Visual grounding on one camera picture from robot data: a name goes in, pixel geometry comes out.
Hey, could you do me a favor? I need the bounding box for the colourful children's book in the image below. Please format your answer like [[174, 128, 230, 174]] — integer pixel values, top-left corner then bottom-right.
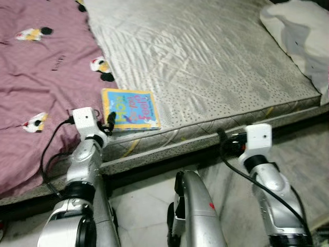
[[101, 88, 161, 132]]

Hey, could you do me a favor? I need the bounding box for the pink cartoon print quilt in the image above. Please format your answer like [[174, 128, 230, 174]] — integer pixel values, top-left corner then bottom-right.
[[0, 0, 121, 199]]

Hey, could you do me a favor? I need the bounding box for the white pillow with green tree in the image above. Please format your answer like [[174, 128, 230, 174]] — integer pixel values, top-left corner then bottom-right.
[[260, 0, 329, 106]]

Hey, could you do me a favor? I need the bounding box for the grey right robot leg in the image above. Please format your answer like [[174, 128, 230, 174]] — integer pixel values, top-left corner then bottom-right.
[[167, 170, 227, 247]]

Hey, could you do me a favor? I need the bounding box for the grey robot leg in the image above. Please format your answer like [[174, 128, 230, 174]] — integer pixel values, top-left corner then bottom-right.
[[167, 170, 227, 247], [93, 178, 122, 247]]

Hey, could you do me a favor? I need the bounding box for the white quilted mattress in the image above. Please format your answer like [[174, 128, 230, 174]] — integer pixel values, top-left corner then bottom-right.
[[0, 0, 323, 206]]

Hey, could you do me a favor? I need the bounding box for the grey left robot leg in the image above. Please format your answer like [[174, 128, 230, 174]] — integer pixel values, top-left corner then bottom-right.
[[93, 178, 122, 247]]

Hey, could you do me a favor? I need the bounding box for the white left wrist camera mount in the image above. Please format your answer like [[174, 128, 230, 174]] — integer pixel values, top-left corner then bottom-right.
[[72, 107, 101, 139]]

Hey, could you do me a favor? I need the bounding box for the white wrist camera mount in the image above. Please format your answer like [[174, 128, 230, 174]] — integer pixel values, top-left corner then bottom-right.
[[72, 107, 101, 139], [244, 123, 272, 157]]

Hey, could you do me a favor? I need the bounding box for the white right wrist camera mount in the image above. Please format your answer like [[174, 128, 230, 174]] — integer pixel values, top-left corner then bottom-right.
[[244, 123, 272, 157]]

